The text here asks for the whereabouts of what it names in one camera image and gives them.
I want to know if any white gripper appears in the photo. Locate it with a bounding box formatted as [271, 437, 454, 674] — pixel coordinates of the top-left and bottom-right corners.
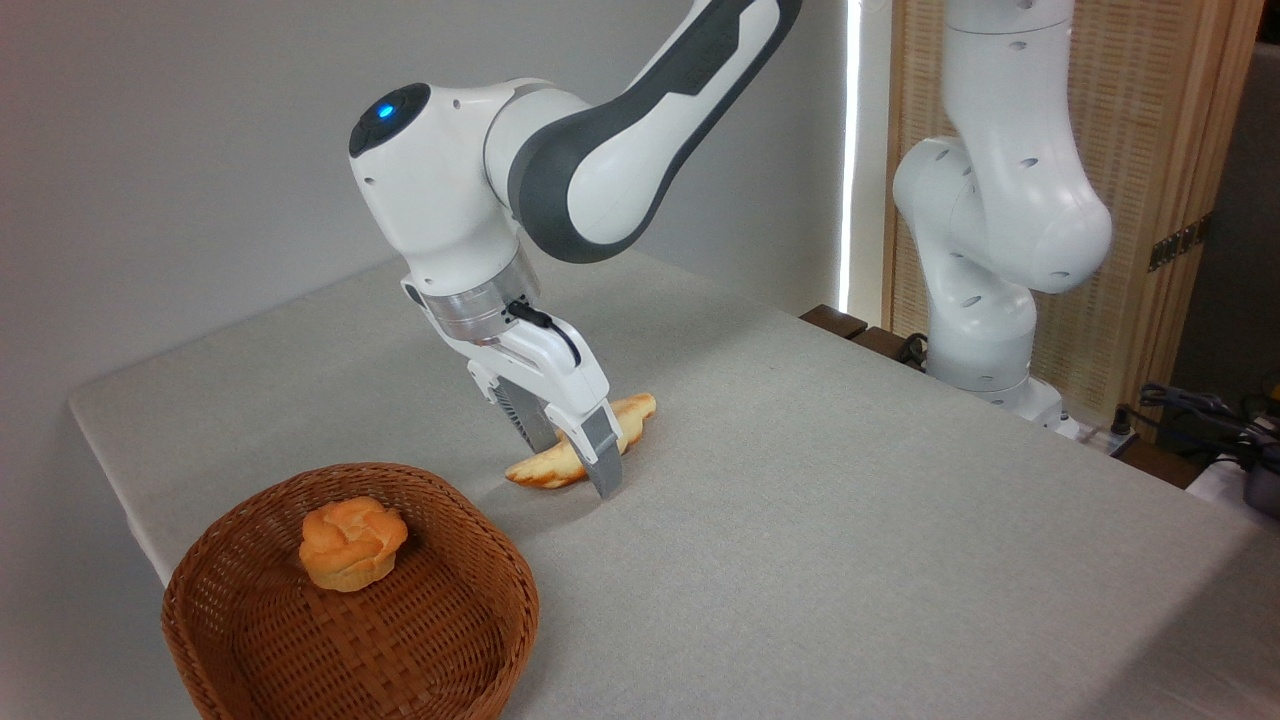
[401, 280, 627, 500]

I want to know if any long pale bread loaf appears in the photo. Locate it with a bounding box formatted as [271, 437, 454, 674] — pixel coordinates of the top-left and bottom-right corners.
[505, 393, 658, 490]

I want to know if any round orange bread bun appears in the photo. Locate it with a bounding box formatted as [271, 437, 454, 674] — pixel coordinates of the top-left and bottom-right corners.
[299, 497, 410, 593]

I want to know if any brown wicker basket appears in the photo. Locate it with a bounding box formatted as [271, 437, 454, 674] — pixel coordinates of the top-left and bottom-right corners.
[161, 462, 541, 720]

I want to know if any black metal screen hinge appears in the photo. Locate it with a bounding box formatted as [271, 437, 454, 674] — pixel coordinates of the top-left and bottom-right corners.
[1148, 214, 1214, 273]

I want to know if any wooden slatted folding screen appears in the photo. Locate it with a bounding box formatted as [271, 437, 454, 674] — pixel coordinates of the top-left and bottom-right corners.
[882, 0, 1267, 443]

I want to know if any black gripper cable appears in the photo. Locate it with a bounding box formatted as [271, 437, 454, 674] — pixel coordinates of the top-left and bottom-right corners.
[505, 300, 583, 368]

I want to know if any black cable bundle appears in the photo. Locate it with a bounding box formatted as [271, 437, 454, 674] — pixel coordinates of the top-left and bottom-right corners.
[1138, 382, 1280, 473]

